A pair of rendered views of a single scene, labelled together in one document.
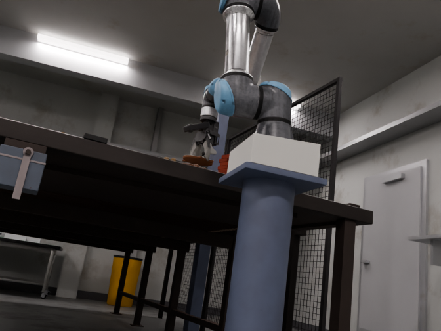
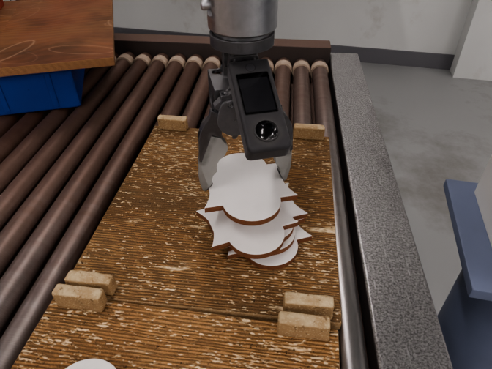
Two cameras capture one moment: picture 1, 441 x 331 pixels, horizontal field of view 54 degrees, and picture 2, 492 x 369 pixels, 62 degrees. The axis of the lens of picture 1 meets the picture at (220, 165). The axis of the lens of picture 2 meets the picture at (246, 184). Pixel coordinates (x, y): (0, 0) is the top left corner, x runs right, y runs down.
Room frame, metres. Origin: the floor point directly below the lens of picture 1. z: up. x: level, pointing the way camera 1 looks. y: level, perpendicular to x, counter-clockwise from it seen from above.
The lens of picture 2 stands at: (1.58, 0.48, 1.36)
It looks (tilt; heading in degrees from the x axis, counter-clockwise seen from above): 39 degrees down; 299
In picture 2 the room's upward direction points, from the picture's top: straight up
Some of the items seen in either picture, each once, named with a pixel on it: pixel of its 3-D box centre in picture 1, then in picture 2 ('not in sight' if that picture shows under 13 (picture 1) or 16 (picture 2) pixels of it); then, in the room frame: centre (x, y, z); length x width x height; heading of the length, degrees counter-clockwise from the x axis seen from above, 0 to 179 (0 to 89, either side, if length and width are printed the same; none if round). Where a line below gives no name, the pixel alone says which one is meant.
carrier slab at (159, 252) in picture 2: not in sight; (223, 201); (1.85, 0.06, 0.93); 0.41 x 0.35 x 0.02; 112
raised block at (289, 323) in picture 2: not in sight; (304, 326); (1.64, 0.22, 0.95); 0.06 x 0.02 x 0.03; 20
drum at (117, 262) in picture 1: (123, 280); not in sight; (6.91, 1.22, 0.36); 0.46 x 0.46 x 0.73
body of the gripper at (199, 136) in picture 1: (207, 132); (241, 80); (1.80, 0.08, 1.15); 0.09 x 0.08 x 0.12; 130
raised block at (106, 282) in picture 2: not in sight; (91, 282); (1.90, 0.29, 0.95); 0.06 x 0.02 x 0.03; 22
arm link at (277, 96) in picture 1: (272, 104); not in sight; (1.37, -0.15, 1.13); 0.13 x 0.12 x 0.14; 102
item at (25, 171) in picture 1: (19, 171); not in sight; (1.32, 0.62, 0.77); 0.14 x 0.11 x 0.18; 113
